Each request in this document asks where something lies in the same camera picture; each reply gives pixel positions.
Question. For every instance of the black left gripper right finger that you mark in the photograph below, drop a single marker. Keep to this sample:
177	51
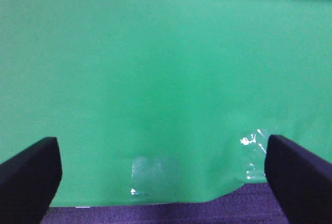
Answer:
299	180

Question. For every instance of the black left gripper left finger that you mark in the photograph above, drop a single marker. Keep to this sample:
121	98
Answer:
29	182

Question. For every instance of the clear tape patch on table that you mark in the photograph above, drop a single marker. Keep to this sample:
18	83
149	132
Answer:
253	153

